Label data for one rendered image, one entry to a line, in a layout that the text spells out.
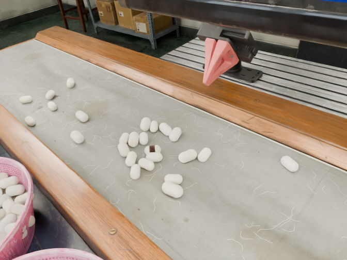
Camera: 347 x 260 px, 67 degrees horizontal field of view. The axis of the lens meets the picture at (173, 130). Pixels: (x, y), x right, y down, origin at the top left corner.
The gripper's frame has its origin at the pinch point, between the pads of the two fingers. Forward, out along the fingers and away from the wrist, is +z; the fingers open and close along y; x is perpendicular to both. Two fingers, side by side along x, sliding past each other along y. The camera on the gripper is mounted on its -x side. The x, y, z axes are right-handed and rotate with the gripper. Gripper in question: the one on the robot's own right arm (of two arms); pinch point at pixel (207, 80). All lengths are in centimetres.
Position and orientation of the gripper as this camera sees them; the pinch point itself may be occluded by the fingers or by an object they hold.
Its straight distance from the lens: 49.4
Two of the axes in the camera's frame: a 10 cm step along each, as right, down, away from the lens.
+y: 7.4, 3.8, -5.6
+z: -4.5, 8.9, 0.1
